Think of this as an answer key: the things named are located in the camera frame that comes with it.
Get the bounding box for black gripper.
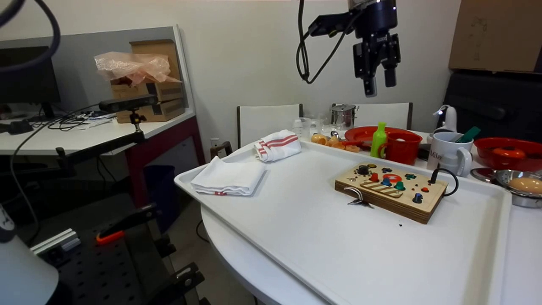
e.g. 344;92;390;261
349;0;402;97

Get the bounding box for orange lightning button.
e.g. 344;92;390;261
383;175;402;187

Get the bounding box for right white chair back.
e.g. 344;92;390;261
354;104;412;129

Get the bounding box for white chair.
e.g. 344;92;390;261
237;104;303;148
354;104;412;129

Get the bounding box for metal canister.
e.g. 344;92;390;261
332;104;356;129

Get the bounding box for green plastic bottle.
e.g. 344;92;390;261
371;122;388;158

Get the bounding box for red plastic bowl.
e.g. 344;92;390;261
344;126;424;151

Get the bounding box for red plastic cup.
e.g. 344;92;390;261
386;133;422;165

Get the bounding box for white kettle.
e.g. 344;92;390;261
434;105;457;133

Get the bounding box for white ceramic pitcher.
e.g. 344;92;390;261
427;133;473;177

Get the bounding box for black cabinet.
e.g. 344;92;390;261
444;72;542;143

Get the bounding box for red striped white towel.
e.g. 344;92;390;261
254;129;302;163

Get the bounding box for cardboard box top right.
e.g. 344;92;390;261
449;0;542;75

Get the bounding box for left white chair back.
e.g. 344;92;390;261
237;104;303;148

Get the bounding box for red bowl on right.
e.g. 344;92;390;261
474;138;542;172

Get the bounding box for large white plastic tray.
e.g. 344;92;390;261
197;143;512;305

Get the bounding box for metal bowl with bread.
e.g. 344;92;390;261
471;168;542;209

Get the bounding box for folded white cloth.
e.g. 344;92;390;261
192;158;266;197

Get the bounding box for stacked cardboard boxes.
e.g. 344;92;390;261
110;39;186;122

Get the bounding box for pink plastic bag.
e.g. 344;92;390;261
95;51;171;87

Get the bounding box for white side desk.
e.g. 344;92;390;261
19;111;205;207

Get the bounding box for black computer monitor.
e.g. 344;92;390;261
0;46;61;119

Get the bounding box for white lamp shade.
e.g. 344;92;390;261
0;207;59;305

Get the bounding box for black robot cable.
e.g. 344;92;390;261
295;0;359;87

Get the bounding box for wooden switch busy board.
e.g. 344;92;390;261
335;163;459;224

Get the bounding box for black camera on stand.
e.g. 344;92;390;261
98;95;158;133

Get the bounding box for black clamp orange handle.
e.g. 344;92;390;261
95;205;159;246

